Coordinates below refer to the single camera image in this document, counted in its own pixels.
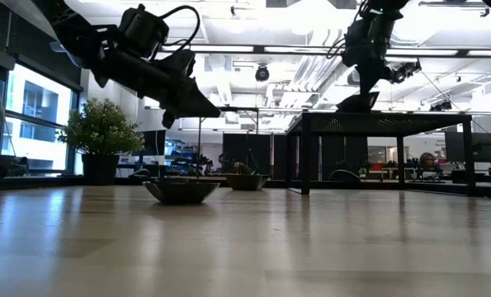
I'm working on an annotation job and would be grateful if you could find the long linear ceiling light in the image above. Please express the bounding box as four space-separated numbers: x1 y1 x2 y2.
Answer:
158 40 491 58

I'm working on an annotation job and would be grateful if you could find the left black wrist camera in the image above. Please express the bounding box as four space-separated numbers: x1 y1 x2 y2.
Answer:
118 3 171 59

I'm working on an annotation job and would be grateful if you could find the dark bowl-shaped mini plate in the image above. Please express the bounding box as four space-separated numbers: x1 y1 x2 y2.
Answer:
224 173 271 192

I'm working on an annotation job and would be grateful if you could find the black perforated metal rack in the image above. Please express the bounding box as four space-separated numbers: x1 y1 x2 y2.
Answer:
286 111 475 196

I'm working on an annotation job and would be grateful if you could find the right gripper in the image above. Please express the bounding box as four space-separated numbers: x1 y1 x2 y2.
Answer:
342 12 397 97

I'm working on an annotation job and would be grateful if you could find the dark partition wall panel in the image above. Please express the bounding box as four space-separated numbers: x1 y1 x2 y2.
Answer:
222 133 273 179

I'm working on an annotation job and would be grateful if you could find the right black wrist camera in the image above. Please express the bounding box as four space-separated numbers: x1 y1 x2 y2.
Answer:
389 59 423 85

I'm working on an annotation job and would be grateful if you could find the black ceiling speaker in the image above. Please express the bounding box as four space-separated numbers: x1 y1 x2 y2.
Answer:
254 64 271 83

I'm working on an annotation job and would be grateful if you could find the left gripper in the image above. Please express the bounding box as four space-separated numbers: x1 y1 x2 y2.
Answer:
92 49 221 130

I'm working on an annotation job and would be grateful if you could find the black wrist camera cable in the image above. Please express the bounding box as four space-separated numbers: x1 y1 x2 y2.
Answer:
158 4 201 47

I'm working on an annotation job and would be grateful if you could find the black chair back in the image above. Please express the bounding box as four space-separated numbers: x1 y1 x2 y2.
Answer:
328 168 362 183

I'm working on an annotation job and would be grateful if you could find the dark computer monitor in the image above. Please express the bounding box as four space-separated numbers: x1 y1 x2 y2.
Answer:
444 131 491 163
139 130 168 157

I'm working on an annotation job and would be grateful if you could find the black frame stand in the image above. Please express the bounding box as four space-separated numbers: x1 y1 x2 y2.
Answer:
195 106 261 174

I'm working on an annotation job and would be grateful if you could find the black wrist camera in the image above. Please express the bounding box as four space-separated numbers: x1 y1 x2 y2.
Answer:
118 3 171 59
389 59 423 85

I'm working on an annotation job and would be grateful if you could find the person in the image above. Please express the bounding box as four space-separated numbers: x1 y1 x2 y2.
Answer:
233 161 253 176
218 152 234 175
418 151 438 173

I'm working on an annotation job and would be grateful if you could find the green potted plant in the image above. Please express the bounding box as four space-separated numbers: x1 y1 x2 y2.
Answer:
57 97 145 185

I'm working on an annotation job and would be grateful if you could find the boat-shaped glossy black mini plate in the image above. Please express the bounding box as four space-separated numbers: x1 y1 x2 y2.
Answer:
142 180 221 205

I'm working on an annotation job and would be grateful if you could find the dark bundle on ledge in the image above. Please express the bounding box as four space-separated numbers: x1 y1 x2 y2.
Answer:
0 153 30 179

